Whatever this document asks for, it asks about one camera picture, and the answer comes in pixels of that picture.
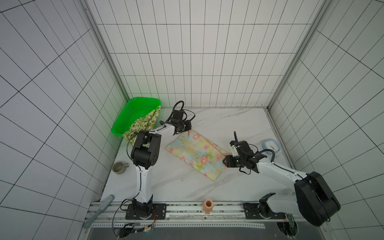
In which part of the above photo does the pastel floral skirt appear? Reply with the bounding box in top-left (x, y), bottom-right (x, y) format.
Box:
top-left (166, 130), bottom-right (229, 181)

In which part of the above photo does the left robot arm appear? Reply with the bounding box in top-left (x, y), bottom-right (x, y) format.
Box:
top-left (128, 109), bottom-right (192, 219)

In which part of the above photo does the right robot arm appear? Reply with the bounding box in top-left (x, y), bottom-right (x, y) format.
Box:
top-left (223, 140), bottom-right (341, 227)

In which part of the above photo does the blue rimmed container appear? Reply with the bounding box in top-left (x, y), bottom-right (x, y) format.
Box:
top-left (262, 139), bottom-right (281, 157)

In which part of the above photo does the green lemon print skirt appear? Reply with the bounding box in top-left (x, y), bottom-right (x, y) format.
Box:
top-left (123, 106), bottom-right (161, 146)

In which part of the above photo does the green plastic basket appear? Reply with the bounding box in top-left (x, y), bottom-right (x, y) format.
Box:
top-left (112, 97), bottom-right (162, 137)

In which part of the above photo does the grey ceramic mug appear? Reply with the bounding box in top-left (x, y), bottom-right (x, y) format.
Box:
top-left (112, 162), bottom-right (129, 175)

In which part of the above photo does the right electronics board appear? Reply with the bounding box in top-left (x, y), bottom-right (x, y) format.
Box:
top-left (277, 214), bottom-right (298, 239)

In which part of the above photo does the electronics board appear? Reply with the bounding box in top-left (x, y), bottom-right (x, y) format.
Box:
top-left (277, 214), bottom-right (298, 239)
top-left (114, 223), bottom-right (153, 239)

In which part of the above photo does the translucent green strip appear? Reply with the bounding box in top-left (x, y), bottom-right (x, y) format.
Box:
top-left (83, 195), bottom-right (115, 230)

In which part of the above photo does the left electronics board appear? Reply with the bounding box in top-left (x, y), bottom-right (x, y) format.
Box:
top-left (114, 223), bottom-right (153, 239)

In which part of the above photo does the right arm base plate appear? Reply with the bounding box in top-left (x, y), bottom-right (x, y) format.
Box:
top-left (243, 203), bottom-right (286, 220)

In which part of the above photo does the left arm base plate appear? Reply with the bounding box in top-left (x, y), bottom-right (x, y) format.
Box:
top-left (125, 204), bottom-right (167, 220)

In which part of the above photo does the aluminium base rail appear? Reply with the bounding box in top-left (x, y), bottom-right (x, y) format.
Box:
top-left (82, 200), bottom-right (326, 230)

